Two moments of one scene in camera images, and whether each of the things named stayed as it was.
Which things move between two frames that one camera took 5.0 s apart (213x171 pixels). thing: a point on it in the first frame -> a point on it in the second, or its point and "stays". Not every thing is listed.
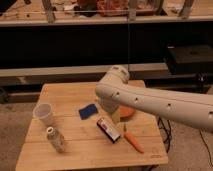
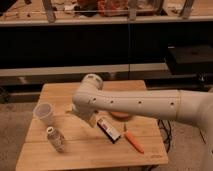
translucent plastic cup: x=44 y=112 stays
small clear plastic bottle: x=57 y=140 stays
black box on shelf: x=190 y=59 stays
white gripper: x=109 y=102 -> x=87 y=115
